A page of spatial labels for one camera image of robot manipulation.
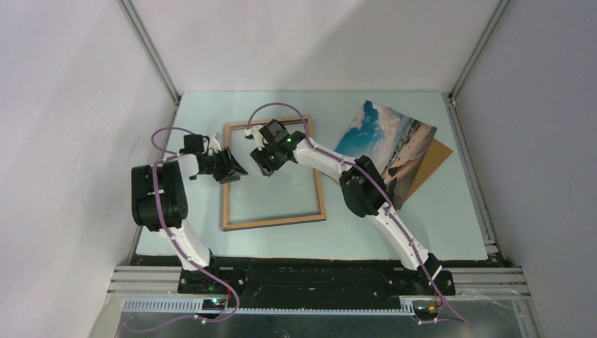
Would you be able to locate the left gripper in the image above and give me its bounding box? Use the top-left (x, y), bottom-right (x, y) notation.
top-left (202, 146), bottom-right (248, 184)

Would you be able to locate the wooden picture frame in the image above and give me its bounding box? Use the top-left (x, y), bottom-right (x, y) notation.
top-left (221, 122), bottom-right (327, 231)

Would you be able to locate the beach photo print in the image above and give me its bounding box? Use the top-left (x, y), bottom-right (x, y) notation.
top-left (335, 101), bottom-right (437, 210)

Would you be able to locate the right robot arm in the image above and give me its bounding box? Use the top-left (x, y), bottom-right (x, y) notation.
top-left (244, 119), bottom-right (444, 296)

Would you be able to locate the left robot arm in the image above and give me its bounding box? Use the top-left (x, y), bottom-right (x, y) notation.
top-left (130, 134), bottom-right (248, 294)

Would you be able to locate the brown backing board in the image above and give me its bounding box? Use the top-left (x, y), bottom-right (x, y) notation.
top-left (404, 139), bottom-right (453, 201)

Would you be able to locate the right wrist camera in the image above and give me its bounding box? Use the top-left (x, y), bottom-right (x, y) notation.
top-left (244, 125), bottom-right (263, 142)

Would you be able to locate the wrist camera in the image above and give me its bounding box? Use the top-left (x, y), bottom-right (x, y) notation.
top-left (206, 132), bottom-right (222, 156)
top-left (244, 125), bottom-right (263, 142)

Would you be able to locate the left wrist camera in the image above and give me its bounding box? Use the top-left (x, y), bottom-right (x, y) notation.
top-left (206, 132), bottom-right (222, 156)

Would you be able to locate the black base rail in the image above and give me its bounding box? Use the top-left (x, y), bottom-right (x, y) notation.
top-left (130, 253), bottom-right (463, 311)

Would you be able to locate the aluminium base frame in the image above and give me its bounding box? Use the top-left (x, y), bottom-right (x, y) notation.
top-left (91, 262), bottom-right (544, 337)

